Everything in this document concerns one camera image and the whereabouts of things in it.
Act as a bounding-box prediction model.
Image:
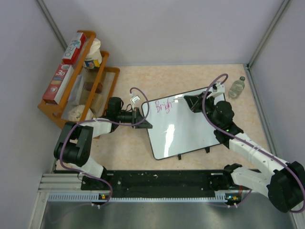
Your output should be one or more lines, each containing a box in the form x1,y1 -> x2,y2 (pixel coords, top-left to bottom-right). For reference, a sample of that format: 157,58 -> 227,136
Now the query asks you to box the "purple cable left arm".
59,87 -> 151,208

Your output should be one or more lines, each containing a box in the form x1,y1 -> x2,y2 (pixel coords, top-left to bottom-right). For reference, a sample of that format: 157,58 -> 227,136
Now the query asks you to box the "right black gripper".
185,91 -> 220,129

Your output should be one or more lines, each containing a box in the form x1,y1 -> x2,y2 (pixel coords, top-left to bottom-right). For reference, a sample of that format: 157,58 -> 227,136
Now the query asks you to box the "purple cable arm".
202,73 -> 305,213
59,87 -> 151,208

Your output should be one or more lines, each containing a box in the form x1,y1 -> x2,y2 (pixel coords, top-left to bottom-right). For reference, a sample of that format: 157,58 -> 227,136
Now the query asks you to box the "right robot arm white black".
184,92 -> 305,213

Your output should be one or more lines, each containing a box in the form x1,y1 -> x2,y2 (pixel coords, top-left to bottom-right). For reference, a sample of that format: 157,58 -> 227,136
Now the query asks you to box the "orange wooden shelf rack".
38,30 -> 120,128

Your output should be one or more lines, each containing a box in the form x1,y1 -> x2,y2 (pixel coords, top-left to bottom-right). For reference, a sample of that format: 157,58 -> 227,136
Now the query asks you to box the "white crumpled bag lower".
68,105 -> 93,122

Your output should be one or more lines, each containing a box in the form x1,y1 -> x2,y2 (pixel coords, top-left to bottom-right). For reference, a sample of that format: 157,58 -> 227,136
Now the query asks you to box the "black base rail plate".
81,170 -> 242,198

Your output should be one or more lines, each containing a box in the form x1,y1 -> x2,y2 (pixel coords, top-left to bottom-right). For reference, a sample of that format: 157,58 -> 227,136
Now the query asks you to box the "white whiteboard black frame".
141,88 -> 220,160

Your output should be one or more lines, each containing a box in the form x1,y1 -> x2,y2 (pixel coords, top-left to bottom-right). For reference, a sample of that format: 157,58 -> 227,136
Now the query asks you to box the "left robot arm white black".
54,95 -> 153,189

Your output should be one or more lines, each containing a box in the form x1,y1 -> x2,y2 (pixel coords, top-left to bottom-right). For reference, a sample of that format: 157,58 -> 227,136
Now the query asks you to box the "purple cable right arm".
202,73 -> 305,213

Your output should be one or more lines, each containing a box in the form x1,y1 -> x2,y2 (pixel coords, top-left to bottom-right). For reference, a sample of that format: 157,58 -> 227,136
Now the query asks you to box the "red white toothpaste box upper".
62,32 -> 86,65

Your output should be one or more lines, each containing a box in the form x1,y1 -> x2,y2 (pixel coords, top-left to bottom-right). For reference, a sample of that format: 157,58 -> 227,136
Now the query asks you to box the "clear plastic box on shelf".
68,74 -> 84,105

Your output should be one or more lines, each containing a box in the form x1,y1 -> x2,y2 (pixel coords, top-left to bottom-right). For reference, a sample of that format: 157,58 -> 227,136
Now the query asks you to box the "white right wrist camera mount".
206,82 -> 225,99

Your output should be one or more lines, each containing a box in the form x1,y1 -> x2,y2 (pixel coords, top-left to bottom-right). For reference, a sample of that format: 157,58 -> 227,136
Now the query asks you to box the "red 3D toothpaste box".
42,63 -> 74,104

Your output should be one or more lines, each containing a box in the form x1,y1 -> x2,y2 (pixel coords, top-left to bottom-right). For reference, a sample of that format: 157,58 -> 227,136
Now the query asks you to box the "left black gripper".
117,107 -> 152,129

